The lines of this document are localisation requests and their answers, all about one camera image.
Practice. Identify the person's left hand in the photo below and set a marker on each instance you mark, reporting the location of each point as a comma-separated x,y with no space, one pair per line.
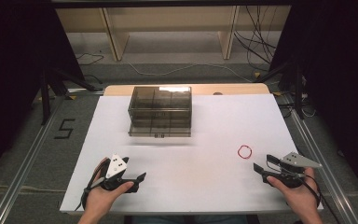
101,199

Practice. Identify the person's right hand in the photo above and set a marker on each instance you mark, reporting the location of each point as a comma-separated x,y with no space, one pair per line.
298,196

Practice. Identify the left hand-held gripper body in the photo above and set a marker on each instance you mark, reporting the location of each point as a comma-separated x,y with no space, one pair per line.
115,166

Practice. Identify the red rubber band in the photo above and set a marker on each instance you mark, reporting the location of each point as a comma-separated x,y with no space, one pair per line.
239,149

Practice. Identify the black curtain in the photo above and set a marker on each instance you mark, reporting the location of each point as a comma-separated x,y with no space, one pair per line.
341,87
15,77

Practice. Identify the short aluminium rail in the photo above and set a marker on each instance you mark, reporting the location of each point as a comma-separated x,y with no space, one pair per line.
85,91

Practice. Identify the smoky transparent drawer box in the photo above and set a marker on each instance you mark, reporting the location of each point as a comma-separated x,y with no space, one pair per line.
160,109

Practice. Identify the light wooden desk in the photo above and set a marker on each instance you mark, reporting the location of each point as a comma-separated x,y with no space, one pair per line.
167,15

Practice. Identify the white table sheet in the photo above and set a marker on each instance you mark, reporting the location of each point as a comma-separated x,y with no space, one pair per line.
199,174

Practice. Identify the black tripod stand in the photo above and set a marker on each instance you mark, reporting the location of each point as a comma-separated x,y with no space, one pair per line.
296,87
48,93

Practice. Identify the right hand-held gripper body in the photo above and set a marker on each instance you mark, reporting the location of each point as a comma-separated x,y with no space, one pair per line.
295,160

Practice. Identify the aluminium floor rail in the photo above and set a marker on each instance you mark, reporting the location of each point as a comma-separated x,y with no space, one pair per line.
21,174
326,168

